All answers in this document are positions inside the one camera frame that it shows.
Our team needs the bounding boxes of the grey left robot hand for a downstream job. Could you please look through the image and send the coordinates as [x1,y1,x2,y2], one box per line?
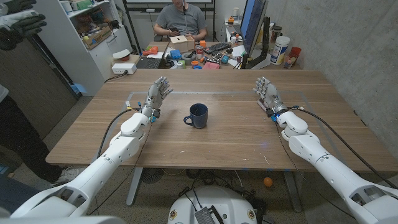
[140,76,174,119]

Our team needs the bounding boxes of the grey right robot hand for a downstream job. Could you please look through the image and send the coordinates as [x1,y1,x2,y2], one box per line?
[253,77,289,118]

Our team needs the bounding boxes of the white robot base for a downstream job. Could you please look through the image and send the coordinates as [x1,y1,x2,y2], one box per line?
[167,185,258,224]

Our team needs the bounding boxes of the clear plastic cup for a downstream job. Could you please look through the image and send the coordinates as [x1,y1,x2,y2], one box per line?
[282,52,298,70]

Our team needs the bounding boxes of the orange hand tool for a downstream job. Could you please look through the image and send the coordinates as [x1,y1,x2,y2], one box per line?
[142,45,159,56]

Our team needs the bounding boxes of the black laptop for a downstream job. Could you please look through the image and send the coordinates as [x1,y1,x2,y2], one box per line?
[136,42,171,70]

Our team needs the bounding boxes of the white power box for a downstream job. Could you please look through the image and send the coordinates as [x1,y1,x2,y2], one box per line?
[111,63,137,75]

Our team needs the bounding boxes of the white plastic canister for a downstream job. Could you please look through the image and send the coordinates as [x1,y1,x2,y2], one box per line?
[270,35,291,65]

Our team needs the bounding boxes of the dark blue mug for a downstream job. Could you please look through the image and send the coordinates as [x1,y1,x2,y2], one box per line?
[183,103,209,129]

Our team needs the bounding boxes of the small cardboard box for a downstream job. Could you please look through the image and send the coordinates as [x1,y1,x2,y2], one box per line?
[169,35,189,53]

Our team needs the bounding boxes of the dark jar with black lid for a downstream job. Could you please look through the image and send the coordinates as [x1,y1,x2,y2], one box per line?
[270,26,283,44]

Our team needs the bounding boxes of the black keyboard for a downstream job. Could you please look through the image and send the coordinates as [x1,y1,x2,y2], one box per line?
[203,42,232,55]

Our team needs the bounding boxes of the black computer monitor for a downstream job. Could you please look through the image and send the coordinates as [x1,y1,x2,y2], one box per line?
[239,0,271,70]

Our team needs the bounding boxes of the seated person in grey shirt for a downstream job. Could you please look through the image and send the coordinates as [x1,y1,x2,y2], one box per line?
[153,0,208,42]

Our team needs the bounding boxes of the white shelf unit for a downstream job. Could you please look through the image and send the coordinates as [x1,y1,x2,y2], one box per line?
[32,0,133,96]

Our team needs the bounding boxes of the grey table leg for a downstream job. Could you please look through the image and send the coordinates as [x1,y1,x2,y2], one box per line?
[282,170,303,213]
[126,167,144,207]

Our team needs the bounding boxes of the white sneaker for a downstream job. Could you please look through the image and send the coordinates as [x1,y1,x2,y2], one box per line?
[51,167,80,187]

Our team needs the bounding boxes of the black and white glove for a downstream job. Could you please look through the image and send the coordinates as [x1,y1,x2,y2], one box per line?
[0,0,47,51]

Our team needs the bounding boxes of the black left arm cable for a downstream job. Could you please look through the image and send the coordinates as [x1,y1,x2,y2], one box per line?
[96,107,141,159]

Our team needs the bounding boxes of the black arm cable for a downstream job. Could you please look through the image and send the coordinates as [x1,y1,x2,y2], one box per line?
[96,107,141,159]
[290,105,398,190]

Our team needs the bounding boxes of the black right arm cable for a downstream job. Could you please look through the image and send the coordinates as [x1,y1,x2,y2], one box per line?
[290,105,398,190]

